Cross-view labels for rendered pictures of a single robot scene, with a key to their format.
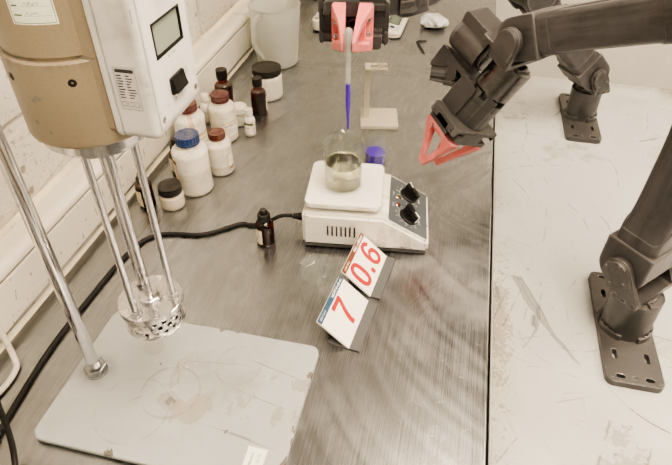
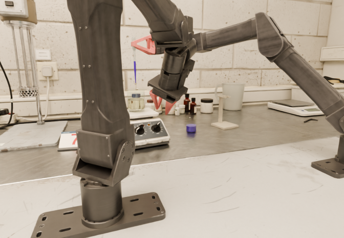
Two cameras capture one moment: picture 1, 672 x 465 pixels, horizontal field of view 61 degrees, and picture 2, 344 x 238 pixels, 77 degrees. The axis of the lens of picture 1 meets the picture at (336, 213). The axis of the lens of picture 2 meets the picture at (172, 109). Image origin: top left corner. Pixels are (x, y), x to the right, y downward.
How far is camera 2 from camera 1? 94 cm
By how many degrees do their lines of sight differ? 59
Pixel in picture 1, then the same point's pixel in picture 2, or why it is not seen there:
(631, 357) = (65, 221)
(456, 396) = (30, 173)
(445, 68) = not seen: hidden behind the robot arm
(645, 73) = not seen: outside the picture
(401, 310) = not seen: hidden behind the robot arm
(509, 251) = (155, 167)
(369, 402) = (27, 157)
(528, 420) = (9, 194)
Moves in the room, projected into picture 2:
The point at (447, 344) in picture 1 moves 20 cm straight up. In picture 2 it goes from (67, 165) to (59, 87)
